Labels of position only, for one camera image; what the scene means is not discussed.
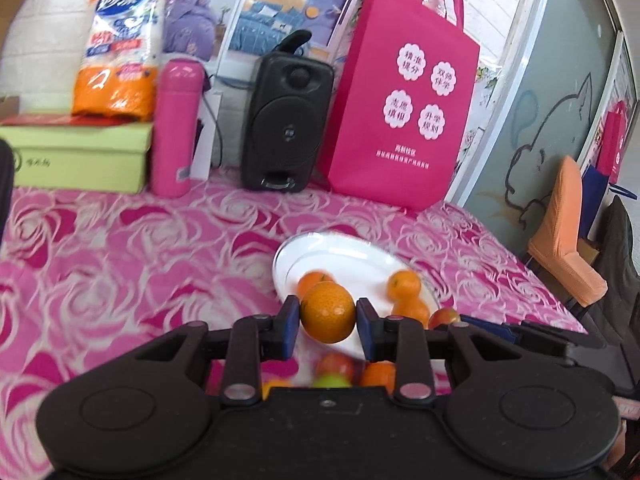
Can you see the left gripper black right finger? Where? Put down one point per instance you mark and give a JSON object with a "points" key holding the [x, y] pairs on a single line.
{"points": [[495, 410]]}

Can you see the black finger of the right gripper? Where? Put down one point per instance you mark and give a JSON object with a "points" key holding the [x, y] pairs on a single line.
{"points": [[535, 337]]}

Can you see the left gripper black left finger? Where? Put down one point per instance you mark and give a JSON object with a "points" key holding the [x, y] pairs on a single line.
{"points": [[147, 408]]}

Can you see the red apple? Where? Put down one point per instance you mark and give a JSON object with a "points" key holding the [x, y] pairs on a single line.
{"points": [[443, 316]]}

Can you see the large orange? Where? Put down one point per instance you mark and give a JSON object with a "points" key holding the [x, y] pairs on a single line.
{"points": [[412, 307]]}

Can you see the small orange mandarin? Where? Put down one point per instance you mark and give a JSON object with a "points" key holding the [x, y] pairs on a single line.
{"points": [[402, 285]]}

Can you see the green apple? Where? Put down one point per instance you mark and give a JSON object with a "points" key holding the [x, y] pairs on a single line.
{"points": [[331, 381]]}

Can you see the red tomato-like fruit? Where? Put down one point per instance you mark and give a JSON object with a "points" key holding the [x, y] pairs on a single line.
{"points": [[336, 363]]}

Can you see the orange fruit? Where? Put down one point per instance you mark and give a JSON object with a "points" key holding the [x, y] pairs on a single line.
{"points": [[328, 313]]}

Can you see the orange chair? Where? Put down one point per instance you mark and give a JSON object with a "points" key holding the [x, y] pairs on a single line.
{"points": [[555, 244]]}

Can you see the pink rose tablecloth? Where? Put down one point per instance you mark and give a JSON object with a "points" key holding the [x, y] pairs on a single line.
{"points": [[87, 276]]}

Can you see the white ceramic plate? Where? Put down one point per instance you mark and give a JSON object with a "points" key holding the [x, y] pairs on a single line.
{"points": [[359, 266]]}

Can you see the pink tote bag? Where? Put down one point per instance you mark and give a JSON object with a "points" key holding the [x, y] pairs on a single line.
{"points": [[396, 124]]}

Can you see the light green shoe box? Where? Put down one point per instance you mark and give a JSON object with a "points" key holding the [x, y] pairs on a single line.
{"points": [[106, 159]]}

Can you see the black speaker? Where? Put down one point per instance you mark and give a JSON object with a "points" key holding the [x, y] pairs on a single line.
{"points": [[285, 118]]}

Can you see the pink thermos bottle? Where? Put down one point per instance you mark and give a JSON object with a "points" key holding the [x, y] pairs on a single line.
{"points": [[178, 97]]}

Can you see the bedding poster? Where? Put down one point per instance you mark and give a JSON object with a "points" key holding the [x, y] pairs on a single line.
{"points": [[257, 26]]}

